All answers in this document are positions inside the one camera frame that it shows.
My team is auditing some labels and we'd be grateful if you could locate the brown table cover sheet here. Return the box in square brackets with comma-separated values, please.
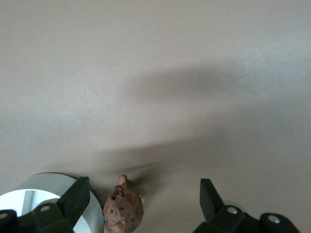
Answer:
[0, 0, 311, 233]

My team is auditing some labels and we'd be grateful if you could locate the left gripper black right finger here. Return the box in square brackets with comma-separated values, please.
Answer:
[193, 178, 300, 233]

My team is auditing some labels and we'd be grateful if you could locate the brown lion figurine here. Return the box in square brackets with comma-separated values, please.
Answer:
[103, 174, 145, 233]

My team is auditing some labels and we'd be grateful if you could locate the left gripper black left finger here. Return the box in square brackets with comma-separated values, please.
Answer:
[0, 176, 91, 233]

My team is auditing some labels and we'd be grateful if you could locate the white round desk lamp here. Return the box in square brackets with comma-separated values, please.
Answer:
[0, 172, 104, 233]

